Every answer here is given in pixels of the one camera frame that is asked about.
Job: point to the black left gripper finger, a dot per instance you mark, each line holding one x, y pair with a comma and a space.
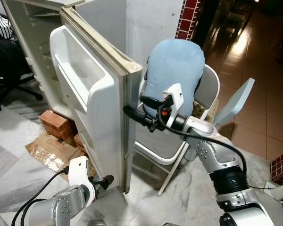
107, 180

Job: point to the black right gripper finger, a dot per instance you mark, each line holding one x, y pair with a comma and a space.
137, 115
152, 100

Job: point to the fridge door white liner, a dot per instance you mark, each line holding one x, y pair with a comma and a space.
99, 117

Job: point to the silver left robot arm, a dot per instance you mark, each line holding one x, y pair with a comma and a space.
56, 207

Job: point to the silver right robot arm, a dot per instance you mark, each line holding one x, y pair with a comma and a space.
221, 160

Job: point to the grey fridge cabinet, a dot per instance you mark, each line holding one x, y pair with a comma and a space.
33, 56

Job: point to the grey metal folding chair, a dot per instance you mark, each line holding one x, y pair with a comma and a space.
155, 148

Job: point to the light blue cushion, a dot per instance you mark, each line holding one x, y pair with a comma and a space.
177, 66

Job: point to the red clay brick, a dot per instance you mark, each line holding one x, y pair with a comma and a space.
61, 133
56, 120
81, 142

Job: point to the flattened brown cardboard box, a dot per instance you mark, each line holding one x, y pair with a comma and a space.
52, 153

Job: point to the pale blue flat panel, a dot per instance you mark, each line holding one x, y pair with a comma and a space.
236, 101

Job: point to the red tiled pillar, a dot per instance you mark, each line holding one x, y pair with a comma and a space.
187, 19

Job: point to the black office chair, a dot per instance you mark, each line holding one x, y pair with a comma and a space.
9, 66

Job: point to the black white striped cloth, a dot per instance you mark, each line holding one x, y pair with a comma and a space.
0, 26

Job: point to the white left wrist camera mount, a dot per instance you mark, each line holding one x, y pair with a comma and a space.
80, 172

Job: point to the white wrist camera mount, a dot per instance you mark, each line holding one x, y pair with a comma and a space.
80, 172
174, 96

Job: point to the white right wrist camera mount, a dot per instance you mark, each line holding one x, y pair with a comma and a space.
174, 96

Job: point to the red tiled low wall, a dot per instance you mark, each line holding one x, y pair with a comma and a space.
282, 167

